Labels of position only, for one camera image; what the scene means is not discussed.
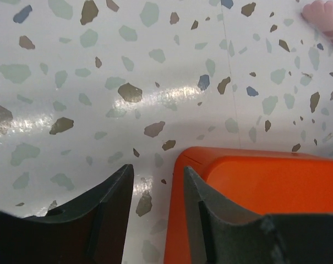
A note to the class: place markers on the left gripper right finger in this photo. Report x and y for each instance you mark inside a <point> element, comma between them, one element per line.
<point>221,231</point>

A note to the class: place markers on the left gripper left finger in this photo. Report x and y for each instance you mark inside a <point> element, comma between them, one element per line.
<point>90,228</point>

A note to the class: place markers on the orange box lid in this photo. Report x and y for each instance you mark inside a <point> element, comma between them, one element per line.
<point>264,182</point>

